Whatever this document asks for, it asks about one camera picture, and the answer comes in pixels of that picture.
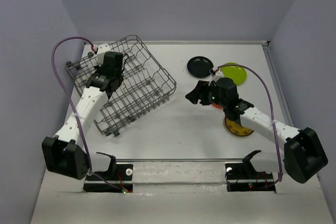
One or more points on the yellow patterned dark plate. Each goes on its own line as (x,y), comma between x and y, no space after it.
(236,129)

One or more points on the lime green plate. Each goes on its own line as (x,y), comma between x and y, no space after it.
(237,74)

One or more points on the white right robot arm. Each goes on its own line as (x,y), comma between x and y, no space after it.
(299,153)

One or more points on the black plate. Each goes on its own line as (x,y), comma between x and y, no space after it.
(199,67)

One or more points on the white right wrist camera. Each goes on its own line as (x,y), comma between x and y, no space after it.
(215,74)

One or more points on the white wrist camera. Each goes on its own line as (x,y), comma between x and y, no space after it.
(215,74)
(101,50)

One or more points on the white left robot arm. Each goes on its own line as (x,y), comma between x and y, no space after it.
(66,152)

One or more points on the orange plate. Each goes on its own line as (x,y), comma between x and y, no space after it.
(217,106)

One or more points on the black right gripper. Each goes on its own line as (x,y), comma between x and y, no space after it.
(199,92)

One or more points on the grey wire dish rack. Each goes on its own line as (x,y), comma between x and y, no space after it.
(146,85)

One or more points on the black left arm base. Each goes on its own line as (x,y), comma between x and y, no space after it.
(119,181)

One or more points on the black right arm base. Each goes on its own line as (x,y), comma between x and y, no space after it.
(240,179)

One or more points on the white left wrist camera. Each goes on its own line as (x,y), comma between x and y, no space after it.
(101,50)

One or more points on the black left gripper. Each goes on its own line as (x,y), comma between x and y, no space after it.
(98,68)

